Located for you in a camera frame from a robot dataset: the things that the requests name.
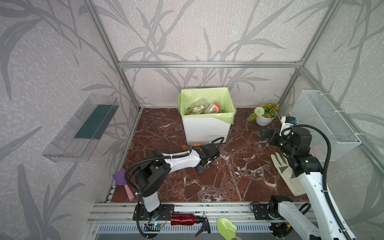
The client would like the bottle white label green band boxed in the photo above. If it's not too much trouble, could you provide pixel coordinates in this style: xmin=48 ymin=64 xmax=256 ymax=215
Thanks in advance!
xmin=185 ymin=99 xmax=208 ymax=115

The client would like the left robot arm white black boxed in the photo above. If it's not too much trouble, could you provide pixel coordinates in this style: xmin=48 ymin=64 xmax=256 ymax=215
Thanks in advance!
xmin=124 ymin=137 xmax=225 ymax=221

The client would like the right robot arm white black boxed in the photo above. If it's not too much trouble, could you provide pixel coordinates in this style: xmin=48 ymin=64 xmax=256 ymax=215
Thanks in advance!
xmin=261 ymin=125 xmax=356 ymax=240

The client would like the white bin with green liner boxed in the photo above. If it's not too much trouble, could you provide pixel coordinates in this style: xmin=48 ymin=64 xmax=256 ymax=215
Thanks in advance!
xmin=178 ymin=88 xmax=237 ymax=145

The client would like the white grey work glove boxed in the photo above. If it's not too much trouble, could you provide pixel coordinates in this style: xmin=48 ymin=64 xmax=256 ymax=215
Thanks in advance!
xmin=271 ymin=152 xmax=306 ymax=197

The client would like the potted flower white pot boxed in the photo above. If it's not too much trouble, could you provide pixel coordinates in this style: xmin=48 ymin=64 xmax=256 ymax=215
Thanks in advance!
xmin=247 ymin=103 xmax=280 ymax=127

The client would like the red spray bottle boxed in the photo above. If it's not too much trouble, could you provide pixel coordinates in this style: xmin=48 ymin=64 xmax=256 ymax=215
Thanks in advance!
xmin=171 ymin=214 xmax=211 ymax=237

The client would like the green plastic trowel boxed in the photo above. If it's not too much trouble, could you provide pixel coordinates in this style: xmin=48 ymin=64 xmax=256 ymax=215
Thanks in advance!
xmin=216 ymin=218 xmax=242 ymax=240

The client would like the purple pink brush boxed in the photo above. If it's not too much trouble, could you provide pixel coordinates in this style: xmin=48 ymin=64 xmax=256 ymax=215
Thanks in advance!
xmin=113 ymin=169 xmax=135 ymax=202

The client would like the green circuit board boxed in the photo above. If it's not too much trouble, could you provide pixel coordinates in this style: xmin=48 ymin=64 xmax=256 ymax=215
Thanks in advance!
xmin=145 ymin=222 xmax=166 ymax=232

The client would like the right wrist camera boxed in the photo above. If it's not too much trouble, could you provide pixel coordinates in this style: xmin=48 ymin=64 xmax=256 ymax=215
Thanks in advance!
xmin=280 ymin=116 xmax=297 ymax=137

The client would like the white wire mesh basket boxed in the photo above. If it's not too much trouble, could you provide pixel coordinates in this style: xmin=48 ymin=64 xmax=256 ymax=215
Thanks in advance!
xmin=290 ymin=90 xmax=362 ymax=161

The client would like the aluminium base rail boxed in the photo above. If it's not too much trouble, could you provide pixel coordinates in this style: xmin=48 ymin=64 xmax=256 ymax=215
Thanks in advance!
xmin=86 ymin=201 xmax=316 ymax=233

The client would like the clear acrylic wall shelf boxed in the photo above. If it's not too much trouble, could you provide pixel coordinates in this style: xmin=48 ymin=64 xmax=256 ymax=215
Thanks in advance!
xmin=42 ymin=94 xmax=120 ymax=163

